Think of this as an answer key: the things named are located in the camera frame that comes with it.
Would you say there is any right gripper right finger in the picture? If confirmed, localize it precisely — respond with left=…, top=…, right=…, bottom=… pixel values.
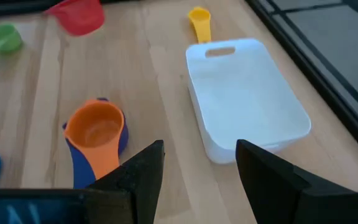
left=235, top=139, right=358, bottom=224

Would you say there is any green plastic measuring cup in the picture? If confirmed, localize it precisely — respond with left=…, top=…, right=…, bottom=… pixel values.
left=0, top=24, right=24, bottom=73

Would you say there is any purple plastic measuring cup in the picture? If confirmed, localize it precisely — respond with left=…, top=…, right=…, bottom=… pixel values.
left=61, top=97, right=129, bottom=190

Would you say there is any white plastic basket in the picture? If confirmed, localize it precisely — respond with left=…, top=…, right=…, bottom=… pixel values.
left=185, top=37, right=312, bottom=165

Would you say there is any yellow plastic measuring cup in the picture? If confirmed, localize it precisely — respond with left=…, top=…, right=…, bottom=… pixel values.
left=187, top=6, right=213, bottom=44

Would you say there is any orange plastic measuring cup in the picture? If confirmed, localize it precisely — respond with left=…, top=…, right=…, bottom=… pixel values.
left=63, top=99, right=126, bottom=181

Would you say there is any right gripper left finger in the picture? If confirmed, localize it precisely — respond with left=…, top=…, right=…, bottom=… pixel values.
left=87, top=139, right=166, bottom=224

